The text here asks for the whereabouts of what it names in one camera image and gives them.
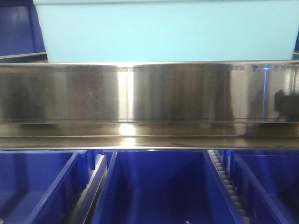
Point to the white roller track right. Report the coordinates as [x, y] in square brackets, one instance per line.
[216, 159]

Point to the dark blue bin centre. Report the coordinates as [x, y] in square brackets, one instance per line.
[164, 187]

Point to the stainless steel shelf rail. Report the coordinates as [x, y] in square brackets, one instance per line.
[191, 105]

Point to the blue crate upper left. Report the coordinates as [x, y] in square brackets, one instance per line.
[20, 31]

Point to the dark blue bin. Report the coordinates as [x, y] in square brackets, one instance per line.
[39, 187]
[164, 187]
[267, 185]

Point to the dark blue bin left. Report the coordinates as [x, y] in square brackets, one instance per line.
[39, 187]

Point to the roller track left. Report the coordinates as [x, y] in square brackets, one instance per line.
[84, 208]

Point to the light cyan plastic bin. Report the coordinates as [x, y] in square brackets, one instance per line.
[168, 30]

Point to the dark blue bin right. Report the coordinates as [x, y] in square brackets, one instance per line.
[267, 185]

